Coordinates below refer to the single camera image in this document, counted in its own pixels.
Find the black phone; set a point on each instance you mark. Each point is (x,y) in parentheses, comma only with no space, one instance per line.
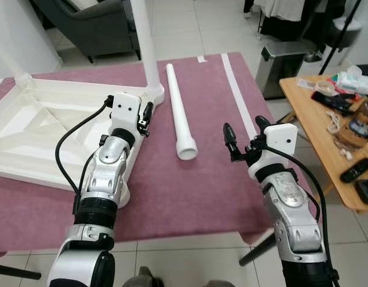
(330,100)

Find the white teal wipes pack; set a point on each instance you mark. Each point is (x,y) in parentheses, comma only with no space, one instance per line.
(354,81)

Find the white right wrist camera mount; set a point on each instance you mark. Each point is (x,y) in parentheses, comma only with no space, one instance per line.
(279,140)

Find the black stand pole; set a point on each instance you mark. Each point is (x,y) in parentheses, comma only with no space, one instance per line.
(339,39)

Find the grey robot left foot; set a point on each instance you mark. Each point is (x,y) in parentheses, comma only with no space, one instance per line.
(139,278)

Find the clear tape roll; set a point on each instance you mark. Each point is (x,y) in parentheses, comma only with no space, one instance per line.
(323,88)

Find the maroon table cloth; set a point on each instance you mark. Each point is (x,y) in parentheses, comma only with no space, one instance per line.
(189,191)

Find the wooden side table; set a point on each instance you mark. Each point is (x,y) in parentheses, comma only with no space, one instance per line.
(309,119)

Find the grey robot right foot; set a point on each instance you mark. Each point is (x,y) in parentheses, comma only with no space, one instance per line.
(218,284)

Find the white earbuds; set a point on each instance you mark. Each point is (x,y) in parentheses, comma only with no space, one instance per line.
(347,152)

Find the grey robot foot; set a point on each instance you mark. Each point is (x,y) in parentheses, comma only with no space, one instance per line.
(139,278)
(218,284)

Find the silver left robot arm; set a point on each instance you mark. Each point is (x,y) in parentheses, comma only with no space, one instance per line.
(103,173)

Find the black remote control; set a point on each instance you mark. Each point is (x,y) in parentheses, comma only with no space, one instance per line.
(357,170)

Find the black rectangular device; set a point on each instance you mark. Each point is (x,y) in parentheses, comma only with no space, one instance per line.
(366,192)

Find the short white tape strip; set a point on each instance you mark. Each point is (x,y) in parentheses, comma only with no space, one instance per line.
(201,58)

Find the glass jar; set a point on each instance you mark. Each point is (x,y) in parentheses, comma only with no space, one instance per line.
(362,122)

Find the dark grey lidded bin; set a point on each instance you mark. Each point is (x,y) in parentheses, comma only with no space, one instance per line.
(282,69)

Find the dark grey armchair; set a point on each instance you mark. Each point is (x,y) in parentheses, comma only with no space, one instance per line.
(94,27)

